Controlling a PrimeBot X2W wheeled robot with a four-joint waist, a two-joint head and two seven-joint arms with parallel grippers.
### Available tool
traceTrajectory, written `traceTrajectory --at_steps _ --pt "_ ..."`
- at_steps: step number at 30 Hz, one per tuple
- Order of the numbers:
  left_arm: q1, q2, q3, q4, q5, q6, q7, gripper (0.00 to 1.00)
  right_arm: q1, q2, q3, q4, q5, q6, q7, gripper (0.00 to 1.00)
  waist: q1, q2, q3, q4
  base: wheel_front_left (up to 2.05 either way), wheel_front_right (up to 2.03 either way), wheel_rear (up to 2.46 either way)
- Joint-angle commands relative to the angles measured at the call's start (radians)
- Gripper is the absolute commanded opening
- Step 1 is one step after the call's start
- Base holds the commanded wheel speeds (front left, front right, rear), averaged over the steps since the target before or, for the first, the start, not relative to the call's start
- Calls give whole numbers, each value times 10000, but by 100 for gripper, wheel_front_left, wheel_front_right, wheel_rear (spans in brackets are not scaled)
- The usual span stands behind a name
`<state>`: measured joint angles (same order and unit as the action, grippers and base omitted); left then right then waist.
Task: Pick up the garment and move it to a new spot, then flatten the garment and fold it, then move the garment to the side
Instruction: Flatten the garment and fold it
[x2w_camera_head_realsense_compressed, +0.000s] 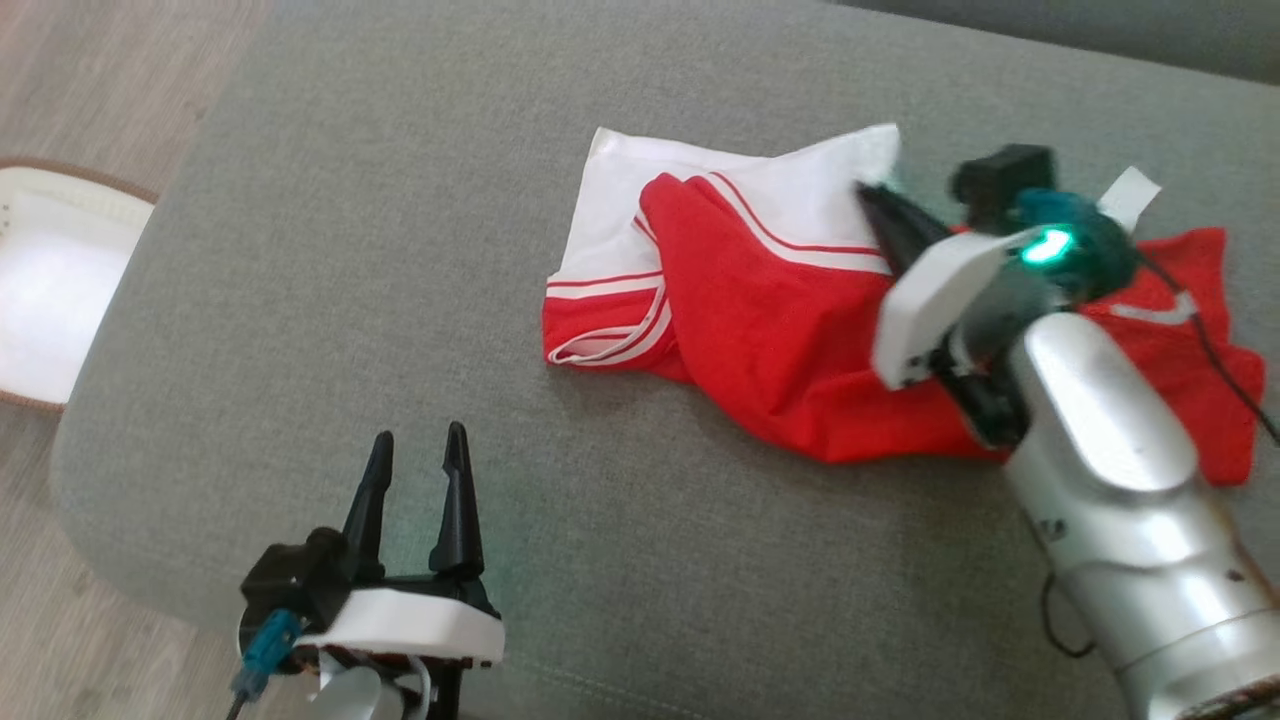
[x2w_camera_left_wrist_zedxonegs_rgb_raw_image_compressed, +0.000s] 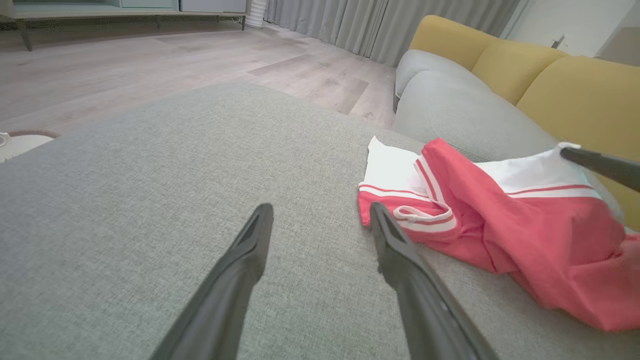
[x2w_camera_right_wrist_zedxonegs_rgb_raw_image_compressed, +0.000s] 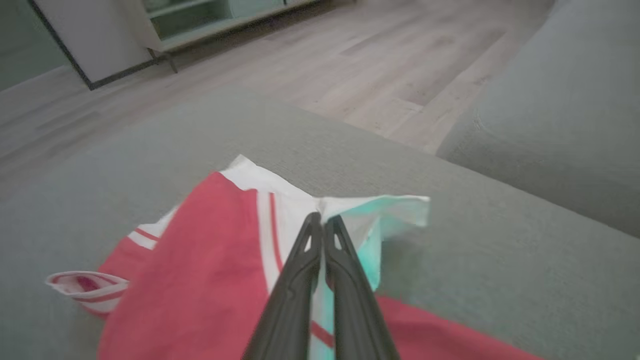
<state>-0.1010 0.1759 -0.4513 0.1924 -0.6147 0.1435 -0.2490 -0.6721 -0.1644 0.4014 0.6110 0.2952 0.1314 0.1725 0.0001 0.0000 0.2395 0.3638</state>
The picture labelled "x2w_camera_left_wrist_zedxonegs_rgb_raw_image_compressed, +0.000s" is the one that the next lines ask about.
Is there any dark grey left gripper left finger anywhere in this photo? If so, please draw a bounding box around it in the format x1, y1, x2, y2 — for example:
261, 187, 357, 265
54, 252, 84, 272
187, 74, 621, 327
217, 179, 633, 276
150, 203, 275, 360

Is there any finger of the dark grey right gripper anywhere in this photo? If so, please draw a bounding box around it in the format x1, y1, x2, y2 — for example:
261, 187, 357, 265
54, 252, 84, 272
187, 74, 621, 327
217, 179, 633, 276
560, 146, 640, 194

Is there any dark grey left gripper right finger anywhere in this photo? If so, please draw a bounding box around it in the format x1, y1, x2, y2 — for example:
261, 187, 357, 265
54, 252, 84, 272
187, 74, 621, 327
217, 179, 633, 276
370, 202, 501, 360

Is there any grey sofa seat cushion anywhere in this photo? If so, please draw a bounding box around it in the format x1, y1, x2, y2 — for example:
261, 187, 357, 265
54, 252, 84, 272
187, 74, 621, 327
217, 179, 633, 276
392, 70, 558, 163
395, 48, 493, 98

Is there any beige panel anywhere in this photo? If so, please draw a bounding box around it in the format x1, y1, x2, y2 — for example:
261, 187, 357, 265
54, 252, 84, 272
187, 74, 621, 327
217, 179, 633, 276
596, 26, 640, 67

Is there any yellow sofa back cushion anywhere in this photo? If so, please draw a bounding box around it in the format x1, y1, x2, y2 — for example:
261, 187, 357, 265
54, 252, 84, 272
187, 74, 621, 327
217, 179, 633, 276
516, 55, 640, 231
471, 39, 569, 106
409, 15, 501, 71

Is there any red and white garment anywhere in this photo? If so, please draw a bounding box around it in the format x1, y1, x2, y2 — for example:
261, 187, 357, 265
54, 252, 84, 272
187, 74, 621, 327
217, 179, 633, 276
357, 136, 640, 333

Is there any white basket with brown rim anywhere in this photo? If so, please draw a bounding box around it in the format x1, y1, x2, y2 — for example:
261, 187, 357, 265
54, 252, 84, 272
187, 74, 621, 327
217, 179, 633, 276
0, 130, 62, 163

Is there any grey and yellow sofa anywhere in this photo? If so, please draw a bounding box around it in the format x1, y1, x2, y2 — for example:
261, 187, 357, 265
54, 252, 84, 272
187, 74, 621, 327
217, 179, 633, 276
0, 82, 640, 360

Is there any grey pleated curtain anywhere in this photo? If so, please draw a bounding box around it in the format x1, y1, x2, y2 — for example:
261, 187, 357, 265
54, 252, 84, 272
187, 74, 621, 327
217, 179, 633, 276
263, 0, 521, 67

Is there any white ribbed cylinder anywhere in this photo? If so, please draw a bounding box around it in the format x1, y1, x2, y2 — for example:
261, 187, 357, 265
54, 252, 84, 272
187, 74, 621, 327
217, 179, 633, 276
245, 0, 269, 29

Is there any low cabinet with legs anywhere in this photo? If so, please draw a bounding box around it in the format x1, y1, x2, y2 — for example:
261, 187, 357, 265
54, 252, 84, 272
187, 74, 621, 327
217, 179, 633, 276
0, 0, 252, 52

